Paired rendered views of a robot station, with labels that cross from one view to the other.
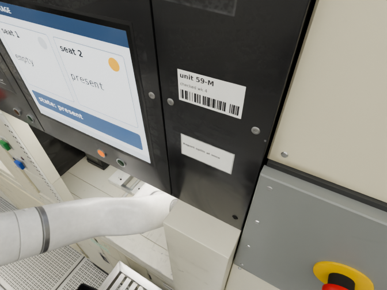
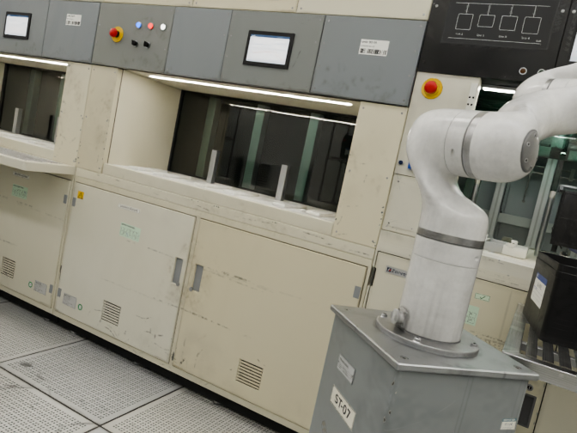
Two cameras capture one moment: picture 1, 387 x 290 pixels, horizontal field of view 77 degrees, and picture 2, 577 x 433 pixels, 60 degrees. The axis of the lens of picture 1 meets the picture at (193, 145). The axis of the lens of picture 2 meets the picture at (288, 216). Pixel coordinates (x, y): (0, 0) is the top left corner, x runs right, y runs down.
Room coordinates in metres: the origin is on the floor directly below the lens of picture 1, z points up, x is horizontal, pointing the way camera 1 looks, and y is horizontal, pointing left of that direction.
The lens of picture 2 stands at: (-1.05, 1.09, 1.03)
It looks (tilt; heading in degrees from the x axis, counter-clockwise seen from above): 6 degrees down; 357
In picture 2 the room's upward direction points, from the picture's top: 12 degrees clockwise
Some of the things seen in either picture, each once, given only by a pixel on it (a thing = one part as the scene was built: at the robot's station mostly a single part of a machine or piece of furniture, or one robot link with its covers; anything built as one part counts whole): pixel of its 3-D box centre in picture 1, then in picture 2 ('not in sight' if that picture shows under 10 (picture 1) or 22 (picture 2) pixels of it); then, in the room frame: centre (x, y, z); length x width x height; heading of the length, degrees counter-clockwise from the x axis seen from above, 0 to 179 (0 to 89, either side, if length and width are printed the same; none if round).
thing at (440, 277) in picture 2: not in sight; (437, 289); (-0.15, 0.74, 0.85); 0.19 x 0.19 x 0.18
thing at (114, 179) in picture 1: (140, 174); (495, 243); (0.71, 0.24, 0.89); 0.22 x 0.21 x 0.04; 150
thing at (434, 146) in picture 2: not in sight; (448, 173); (-0.12, 0.76, 1.07); 0.19 x 0.12 x 0.24; 40
